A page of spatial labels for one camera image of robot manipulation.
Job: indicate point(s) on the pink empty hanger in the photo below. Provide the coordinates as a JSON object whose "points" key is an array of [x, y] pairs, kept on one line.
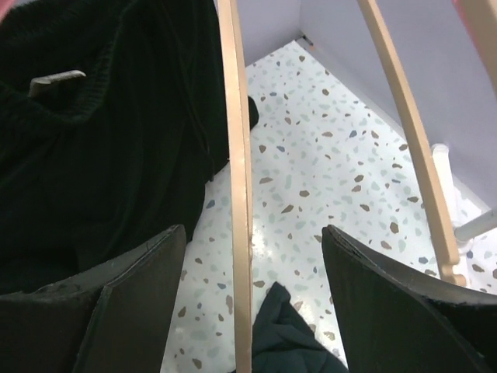
{"points": [[479, 19]]}

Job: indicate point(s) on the dark navy shorts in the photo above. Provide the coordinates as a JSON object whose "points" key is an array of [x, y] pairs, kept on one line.
{"points": [[282, 342]]}

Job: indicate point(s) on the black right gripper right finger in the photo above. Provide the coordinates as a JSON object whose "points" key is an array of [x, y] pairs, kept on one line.
{"points": [[393, 318]]}

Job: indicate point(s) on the black pants on hanger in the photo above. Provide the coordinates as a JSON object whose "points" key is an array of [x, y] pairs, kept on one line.
{"points": [[113, 120]]}

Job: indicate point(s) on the beige hanger rear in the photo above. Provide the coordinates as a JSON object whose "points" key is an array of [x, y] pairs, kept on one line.
{"points": [[437, 213]]}

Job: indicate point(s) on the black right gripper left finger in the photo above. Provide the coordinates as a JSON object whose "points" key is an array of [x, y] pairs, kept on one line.
{"points": [[114, 317]]}

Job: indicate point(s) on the white metal clothes rack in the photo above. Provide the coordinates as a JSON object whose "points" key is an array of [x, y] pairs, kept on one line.
{"points": [[467, 219]]}

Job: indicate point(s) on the beige hanger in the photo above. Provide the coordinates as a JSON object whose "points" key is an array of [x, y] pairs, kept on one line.
{"points": [[437, 213], [235, 85]]}

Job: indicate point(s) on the beige hanger front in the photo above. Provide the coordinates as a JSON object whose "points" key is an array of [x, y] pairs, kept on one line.
{"points": [[235, 85]]}

